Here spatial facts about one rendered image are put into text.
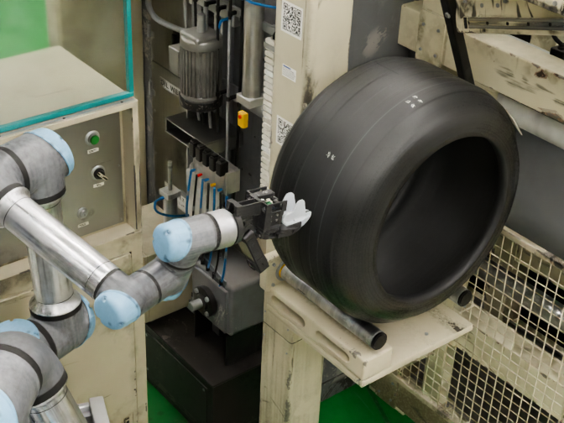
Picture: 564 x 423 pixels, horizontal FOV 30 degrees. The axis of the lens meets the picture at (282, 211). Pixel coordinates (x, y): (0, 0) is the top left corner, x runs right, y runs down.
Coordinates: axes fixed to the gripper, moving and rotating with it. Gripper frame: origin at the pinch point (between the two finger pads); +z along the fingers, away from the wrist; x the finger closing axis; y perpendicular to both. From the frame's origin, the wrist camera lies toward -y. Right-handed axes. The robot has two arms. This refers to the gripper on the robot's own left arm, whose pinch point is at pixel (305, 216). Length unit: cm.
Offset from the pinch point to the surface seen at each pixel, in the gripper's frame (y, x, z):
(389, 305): -20.8, -11.6, 18.5
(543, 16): 40, -5, 56
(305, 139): 13.0, 8.5, 4.8
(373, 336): -29.9, -9.3, 17.6
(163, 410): -120, 83, 29
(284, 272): -30.2, 22.2, 16.9
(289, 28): 28.0, 32.8, 17.4
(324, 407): -115, 54, 73
